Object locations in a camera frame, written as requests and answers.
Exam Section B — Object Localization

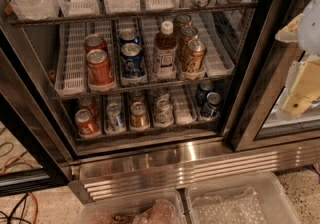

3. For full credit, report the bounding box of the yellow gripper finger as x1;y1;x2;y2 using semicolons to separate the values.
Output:
275;14;302;43
282;55;320;116

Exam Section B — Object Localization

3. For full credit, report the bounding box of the silver blue redbull can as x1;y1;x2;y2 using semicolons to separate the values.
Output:
106;103;125;131

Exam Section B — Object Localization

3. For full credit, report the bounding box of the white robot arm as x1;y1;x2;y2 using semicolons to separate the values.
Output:
275;0;320;117

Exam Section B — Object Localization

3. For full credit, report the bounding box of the right glass fridge door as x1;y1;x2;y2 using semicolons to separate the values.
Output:
231;0;320;151

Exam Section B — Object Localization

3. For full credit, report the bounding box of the small blue can front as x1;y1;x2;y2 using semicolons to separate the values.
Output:
200;92;221;118

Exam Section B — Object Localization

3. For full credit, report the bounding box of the small blue can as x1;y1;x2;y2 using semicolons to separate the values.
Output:
195;81;214;106
200;92;221;118

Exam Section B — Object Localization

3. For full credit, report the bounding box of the small blue can rear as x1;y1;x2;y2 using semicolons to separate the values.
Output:
195;81;214;106

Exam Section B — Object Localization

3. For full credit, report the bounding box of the gold can middle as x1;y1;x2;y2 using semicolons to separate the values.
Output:
177;25;199;61

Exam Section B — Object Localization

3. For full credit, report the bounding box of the pale green can rear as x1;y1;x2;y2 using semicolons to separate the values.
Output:
153;88;170;102

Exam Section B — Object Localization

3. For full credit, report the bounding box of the pale green can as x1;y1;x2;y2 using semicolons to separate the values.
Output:
153;88;170;102
155;98;173;125

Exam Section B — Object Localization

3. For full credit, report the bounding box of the pale green can front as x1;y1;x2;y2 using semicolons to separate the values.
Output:
155;98;173;125

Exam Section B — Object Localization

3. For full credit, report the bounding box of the blue soda can front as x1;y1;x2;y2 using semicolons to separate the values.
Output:
120;43;145;78

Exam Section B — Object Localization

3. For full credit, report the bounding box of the blue soda can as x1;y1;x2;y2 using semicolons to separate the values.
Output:
120;43;145;78
119;29;140;46

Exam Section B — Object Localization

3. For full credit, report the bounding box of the blue soda can rear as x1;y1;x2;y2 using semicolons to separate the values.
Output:
119;29;140;46

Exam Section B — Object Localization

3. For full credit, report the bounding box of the small gold can rear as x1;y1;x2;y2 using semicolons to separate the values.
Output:
129;90;145;104

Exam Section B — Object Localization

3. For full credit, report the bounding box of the small gold can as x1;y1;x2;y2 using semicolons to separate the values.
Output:
130;102;149;128
129;90;145;104

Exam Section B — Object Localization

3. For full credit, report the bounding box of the small gold can front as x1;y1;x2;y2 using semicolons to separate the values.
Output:
130;102;149;128

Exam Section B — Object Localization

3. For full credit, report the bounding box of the orange soda can front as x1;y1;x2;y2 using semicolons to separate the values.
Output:
86;49;114;86

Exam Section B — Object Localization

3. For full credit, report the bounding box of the orange soda can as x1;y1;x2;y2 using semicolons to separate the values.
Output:
86;49;114;86
84;34;107;53

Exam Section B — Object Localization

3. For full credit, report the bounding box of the orange soda can rear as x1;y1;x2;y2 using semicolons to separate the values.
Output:
84;34;107;53

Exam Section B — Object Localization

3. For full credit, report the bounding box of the small orange can rear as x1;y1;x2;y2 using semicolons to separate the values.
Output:
78;97;99;118

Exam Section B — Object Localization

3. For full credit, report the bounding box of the small orange can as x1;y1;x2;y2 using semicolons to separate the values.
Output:
78;97;99;118
74;109;99;136

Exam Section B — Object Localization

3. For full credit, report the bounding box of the small orange can front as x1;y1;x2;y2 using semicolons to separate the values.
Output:
74;109;99;136

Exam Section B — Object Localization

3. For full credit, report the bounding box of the open glass fridge door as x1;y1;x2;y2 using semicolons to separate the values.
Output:
0;32;70;196

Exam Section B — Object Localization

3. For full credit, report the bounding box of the clear bin with bubble wrap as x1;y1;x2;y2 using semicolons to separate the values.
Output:
185;172;302;224

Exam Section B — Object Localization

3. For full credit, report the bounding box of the iced tea bottle white cap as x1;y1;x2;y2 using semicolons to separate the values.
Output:
153;21;177;76

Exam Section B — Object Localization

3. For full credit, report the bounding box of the clear bin with meat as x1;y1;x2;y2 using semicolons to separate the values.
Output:
75;189;186;224

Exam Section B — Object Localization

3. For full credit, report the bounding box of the orange cable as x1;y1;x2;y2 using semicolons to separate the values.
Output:
0;156;39;224

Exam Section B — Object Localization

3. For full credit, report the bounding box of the black cable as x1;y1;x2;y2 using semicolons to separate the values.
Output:
0;193;33;224

